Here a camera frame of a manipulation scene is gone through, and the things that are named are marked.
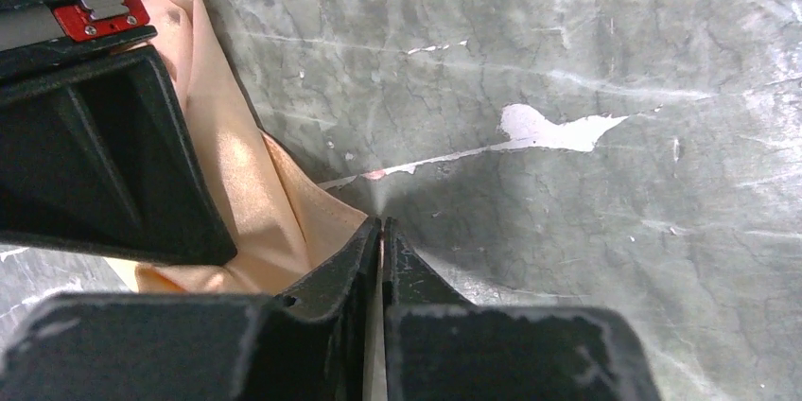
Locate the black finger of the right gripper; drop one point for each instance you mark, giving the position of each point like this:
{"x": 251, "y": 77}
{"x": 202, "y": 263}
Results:
{"x": 96, "y": 158}

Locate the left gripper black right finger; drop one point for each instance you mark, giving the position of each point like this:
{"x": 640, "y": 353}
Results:
{"x": 441, "y": 346}

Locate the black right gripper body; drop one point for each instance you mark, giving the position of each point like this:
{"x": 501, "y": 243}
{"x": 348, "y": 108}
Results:
{"x": 39, "y": 35}

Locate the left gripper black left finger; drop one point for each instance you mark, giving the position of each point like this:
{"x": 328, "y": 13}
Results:
{"x": 306, "y": 343}

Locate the peach satin napkin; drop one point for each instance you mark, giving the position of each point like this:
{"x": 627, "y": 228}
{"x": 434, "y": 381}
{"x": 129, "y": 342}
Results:
{"x": 283, "y": 225}

